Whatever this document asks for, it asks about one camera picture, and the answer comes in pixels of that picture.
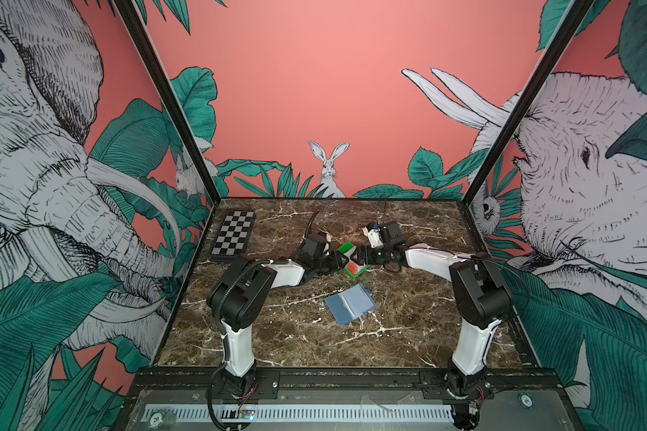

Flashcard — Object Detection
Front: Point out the white slotted cable duct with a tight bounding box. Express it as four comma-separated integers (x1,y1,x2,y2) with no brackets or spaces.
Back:
139,404,453,427

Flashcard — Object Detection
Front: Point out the left black frame post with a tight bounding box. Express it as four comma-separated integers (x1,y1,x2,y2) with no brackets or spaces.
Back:
113,0,221,204

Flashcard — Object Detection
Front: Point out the right black frame post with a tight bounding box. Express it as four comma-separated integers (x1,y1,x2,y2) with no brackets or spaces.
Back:
461,0,594,207

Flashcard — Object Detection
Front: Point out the black white checkerboard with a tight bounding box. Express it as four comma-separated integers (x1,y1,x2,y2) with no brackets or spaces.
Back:
210,208,256,262

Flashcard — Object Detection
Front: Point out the white red credit card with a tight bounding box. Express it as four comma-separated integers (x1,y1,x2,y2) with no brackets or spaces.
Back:
345,260,370,278

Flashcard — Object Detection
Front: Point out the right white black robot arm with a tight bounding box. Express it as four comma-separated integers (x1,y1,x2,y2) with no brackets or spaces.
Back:
352,221,513,396

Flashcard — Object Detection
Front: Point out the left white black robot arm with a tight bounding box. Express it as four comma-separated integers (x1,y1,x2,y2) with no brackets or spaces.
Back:
207,233,350,393

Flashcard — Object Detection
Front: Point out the blue card holder wallet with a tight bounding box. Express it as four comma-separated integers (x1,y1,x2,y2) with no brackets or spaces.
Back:
325,283,377,326

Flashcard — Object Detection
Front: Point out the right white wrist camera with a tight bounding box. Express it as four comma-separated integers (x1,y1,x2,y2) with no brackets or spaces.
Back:
363,224,384,249

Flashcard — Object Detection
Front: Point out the black frame post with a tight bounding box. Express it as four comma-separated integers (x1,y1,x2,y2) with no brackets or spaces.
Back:
113,0,221,204
461,0,594,207

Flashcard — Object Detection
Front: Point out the green card tray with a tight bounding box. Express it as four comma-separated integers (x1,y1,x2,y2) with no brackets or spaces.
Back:
338,242,357,260

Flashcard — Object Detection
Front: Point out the black front mounting rail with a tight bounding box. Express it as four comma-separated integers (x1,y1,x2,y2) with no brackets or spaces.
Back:
128,366,563,402

